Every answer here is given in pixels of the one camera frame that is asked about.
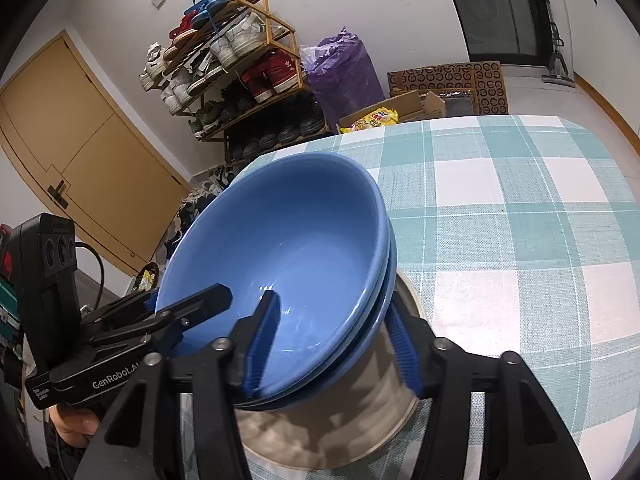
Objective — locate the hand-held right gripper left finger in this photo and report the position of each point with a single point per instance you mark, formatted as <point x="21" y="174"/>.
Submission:
<point x="260" y="345"/>

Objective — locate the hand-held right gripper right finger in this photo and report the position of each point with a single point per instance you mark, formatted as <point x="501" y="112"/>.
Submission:
<point x="406" y="355"/>

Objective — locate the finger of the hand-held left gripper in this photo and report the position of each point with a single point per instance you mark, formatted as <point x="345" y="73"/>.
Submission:
<point x="195" y="310"/>
<point x="125" y="312"/>

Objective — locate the blue bowl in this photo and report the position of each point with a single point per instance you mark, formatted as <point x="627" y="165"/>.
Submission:
<point x="352" y="347"/>
<point x="300" y="240"/>

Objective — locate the beige round plate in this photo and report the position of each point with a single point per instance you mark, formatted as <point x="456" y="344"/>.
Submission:
<point x="325" y="435"/>

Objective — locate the person's left hand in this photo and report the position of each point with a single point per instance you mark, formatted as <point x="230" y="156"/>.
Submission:
<point x="75" y="425"/>

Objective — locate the yellow snack wrapper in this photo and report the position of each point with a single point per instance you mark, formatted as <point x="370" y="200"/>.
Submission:
<point x="146" y="279"/>

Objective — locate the scattered dark shoes and sandals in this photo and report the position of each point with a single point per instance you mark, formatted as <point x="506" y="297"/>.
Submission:
<point x="200" y="200"/>

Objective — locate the teal checked tablecloth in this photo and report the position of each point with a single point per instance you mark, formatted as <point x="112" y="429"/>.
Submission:
<point x="500" y="240"/>

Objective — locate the yellow wooden door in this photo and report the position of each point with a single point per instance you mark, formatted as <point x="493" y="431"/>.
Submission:
<point x="90" y="135"/>

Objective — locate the yellow snack bag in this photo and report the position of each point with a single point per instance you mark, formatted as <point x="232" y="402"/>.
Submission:
<point x="377" y="119"/>

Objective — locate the open cardboard box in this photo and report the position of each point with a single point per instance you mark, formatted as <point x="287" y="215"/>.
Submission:
<point x="420" y="102"/>

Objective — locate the purple plastic bag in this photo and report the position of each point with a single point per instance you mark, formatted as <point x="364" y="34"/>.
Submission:
<point x="345" y="80"/>

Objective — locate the wooden shoe rack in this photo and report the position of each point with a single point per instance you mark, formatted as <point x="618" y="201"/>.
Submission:
<point x="280" y="45"/>

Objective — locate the rows of assorted sneakers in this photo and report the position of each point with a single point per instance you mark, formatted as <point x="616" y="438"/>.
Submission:
<point x="240" y="35"/>

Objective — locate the brown patterned doormat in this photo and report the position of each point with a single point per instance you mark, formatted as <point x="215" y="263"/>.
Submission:
<point x="450" y="77"/>

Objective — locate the grey floor mop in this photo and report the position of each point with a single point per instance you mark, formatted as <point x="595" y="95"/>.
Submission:
<point x="557" y="67"/>

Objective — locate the dark glass door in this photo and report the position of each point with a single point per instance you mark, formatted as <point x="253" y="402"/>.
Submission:
<point x="500" y="10"/>

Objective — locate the white kitchen base cabinet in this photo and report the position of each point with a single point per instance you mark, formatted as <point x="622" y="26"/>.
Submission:
<point x="610" y="5"/>

